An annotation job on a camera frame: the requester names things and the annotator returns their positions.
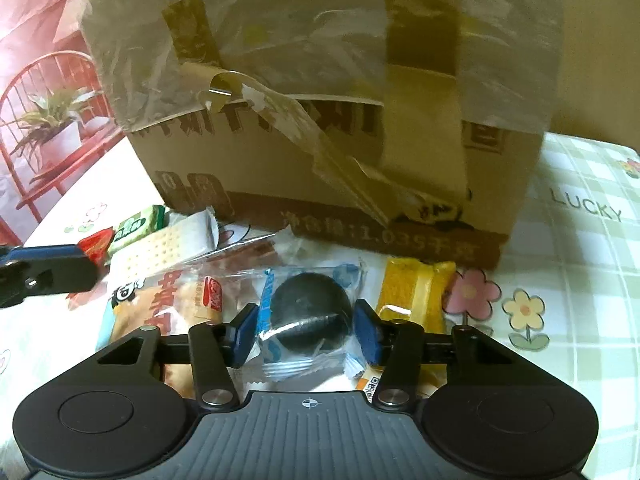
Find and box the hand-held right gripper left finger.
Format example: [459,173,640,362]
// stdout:
[95,303,261,411]

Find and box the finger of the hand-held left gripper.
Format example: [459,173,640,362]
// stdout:
[0,244,102,309]

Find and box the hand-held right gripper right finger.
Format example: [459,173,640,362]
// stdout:
[353,300,516,409]

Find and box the blue packet with black cookie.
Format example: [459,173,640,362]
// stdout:
[246,259,370,382]

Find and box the cardboard box with plastic liner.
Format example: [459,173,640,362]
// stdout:
[79,0,567,267]

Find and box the clear packet with red logo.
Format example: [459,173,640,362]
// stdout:
[191,230,302,328]

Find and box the red snack packet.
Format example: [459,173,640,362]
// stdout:
[76,227,115,267]

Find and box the yellow snack packet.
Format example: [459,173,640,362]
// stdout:
[350,255,458,404]

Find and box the green snack packet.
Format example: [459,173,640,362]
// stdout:
[107,204,167,255]

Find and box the orange panda snack packet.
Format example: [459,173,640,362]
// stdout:
[94,266,213,403]

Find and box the clear cracker packet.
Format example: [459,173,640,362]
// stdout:
[107,208,221,282]

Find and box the red printed backdrop cloth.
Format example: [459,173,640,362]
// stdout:
[0,0,132,253]

